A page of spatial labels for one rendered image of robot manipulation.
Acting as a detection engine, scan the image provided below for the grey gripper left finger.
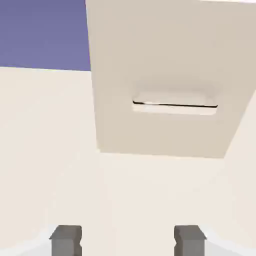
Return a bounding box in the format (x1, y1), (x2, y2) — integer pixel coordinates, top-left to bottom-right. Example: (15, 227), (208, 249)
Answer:
(3, 224), (83, 256)

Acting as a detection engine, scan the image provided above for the curved shiny metal handle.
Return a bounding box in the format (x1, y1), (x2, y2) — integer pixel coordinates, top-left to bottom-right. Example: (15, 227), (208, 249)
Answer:
(131, 91), (219, 117)

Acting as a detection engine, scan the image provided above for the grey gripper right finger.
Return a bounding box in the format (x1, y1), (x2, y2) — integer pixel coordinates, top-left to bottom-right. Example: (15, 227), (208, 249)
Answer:
(173, 224), (253, 256)

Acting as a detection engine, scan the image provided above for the beige painted cabinet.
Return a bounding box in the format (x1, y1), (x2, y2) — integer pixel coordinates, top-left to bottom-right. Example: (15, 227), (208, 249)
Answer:
(84, 0), (256, 159)

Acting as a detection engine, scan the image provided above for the beige drawer front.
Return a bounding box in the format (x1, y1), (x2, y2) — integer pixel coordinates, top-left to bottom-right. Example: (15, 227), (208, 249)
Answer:
(85, 0), (256, 159)

